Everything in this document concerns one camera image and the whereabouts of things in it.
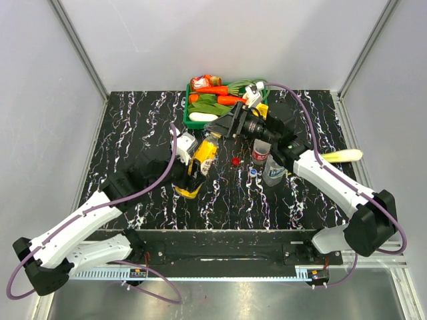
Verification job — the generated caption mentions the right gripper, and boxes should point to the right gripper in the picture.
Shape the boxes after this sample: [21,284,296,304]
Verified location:
[204,101,278,145]

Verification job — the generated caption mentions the yellow juice bottle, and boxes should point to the yellow juice bottle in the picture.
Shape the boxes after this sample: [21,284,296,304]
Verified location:
[175,133,220,199]

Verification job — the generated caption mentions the red bottle cap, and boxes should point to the red bottle cap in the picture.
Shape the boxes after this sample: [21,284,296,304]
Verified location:
[232,157,240,166]

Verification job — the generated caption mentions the red label water bottle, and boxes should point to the red label water bottle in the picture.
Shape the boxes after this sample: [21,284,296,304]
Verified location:
[252,139,271,165]

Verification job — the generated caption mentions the blue label water bottle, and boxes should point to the blue label water bottle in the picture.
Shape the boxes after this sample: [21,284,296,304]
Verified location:
[262,155,285,187]

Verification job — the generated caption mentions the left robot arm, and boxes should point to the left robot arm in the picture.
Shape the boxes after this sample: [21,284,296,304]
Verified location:
[13,157,207,296]

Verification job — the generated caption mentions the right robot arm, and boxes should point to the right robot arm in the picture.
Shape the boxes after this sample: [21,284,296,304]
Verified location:
[204,103,398,264]

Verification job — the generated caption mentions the lower toy carrot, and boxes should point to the lower toy carrot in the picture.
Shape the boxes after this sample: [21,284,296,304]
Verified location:
[217,95,247,106]

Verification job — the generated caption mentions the toy carrot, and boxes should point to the toy carrot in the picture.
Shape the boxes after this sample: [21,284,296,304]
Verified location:
[217,95,247,106]
[195,85,229,95]

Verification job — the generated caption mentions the green toy leafy vegetable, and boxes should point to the green toy leafy vegetable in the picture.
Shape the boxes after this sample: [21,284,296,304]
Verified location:
[187,93,234,116]

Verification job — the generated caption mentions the white toy radish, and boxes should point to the white toy radish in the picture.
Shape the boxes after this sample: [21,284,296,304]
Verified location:
[189,112,218,122]

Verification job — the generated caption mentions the green plastic tray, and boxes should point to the green plastic tray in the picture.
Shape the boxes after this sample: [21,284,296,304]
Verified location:
[183,81,270,130]

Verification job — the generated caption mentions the upper toy carrot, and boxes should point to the upper toy carrot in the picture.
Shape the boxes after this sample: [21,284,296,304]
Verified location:
[195,85,229,95]

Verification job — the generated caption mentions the green toy scallions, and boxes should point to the green toy scallions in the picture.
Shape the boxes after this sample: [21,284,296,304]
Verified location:
[226,78,267,99]

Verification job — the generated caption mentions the small toy tomato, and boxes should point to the small toy tomato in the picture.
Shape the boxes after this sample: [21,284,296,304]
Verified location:
[188,93,199,104]

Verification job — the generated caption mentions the yellow toy cabbage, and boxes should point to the yellow toy cabbage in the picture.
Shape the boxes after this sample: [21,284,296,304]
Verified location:
[255,103,268,120]

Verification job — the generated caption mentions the red white snack packet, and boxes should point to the red white snack packet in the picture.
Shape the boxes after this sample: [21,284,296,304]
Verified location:
[189,75,222,91]

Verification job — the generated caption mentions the pale toy corn cob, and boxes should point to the pale toy corn cob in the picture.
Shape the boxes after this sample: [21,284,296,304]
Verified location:
[322,149,363,163]

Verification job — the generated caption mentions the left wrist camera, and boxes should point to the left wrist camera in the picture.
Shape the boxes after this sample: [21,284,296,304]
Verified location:
[171,133,198,165]

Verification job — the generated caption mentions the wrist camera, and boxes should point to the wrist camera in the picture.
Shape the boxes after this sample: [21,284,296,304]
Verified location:
[171,133,198,165]
[244,81,265,110]

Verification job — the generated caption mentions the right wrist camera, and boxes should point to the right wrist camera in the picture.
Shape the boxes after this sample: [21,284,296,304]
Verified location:
[244,81,265,110]

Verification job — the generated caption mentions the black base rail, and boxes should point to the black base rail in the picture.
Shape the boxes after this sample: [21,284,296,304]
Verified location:
[125,230,343,278]

